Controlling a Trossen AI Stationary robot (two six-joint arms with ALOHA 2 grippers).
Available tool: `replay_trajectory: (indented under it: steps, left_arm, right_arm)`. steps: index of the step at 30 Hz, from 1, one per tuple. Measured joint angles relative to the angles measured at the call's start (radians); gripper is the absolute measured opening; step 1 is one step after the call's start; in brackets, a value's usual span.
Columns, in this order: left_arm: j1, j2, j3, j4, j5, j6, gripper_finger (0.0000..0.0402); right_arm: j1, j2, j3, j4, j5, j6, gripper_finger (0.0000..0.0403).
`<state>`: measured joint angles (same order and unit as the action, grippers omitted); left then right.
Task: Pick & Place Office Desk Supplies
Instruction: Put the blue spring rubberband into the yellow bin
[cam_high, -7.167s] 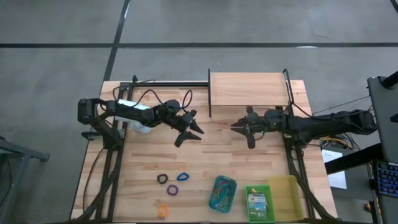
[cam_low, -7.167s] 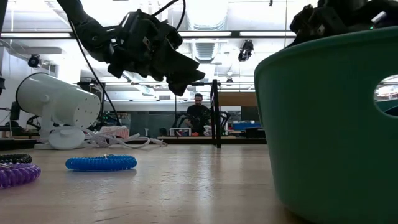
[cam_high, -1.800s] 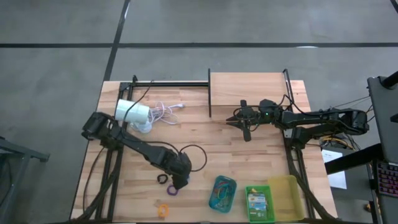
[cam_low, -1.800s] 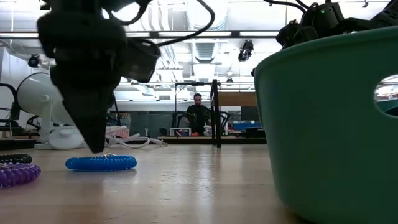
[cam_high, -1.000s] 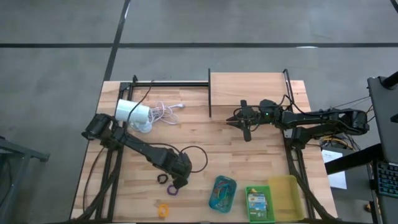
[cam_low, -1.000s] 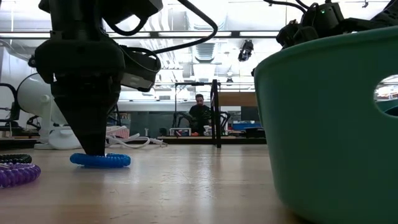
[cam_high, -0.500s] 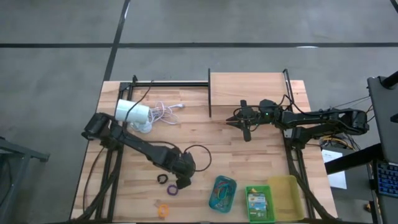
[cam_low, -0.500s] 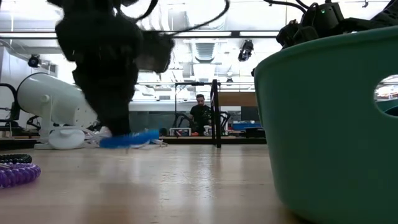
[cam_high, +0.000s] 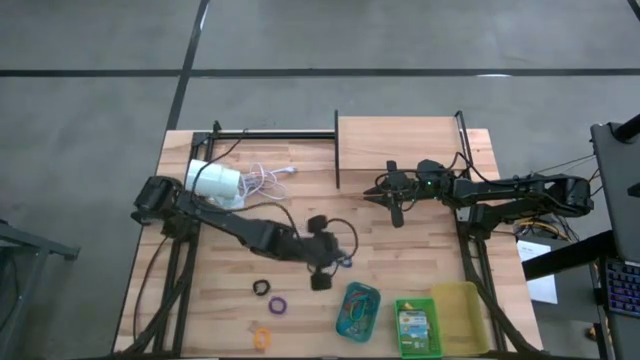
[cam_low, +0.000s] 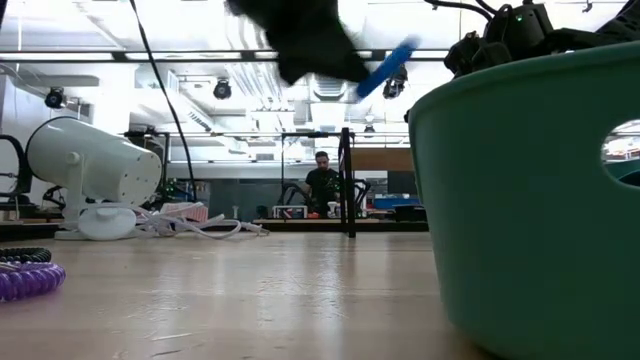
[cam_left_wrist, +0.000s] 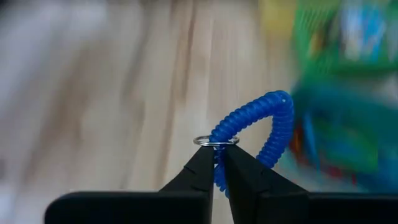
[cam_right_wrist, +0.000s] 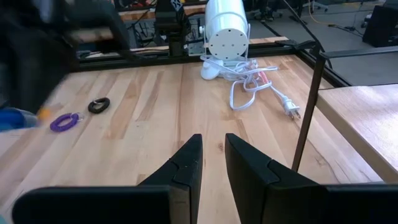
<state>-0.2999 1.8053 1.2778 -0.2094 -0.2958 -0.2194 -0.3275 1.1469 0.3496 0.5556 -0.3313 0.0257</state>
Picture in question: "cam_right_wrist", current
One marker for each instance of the black aluminium frame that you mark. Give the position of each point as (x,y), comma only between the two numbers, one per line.
(155,60)

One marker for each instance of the black computer tower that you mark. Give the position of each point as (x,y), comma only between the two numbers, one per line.
(381,25)

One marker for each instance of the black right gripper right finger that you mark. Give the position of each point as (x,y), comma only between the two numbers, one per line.
(311,205)

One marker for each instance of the person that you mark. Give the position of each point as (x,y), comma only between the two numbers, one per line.
(267,9)

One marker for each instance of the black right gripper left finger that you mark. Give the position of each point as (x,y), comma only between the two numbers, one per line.
(124,205)

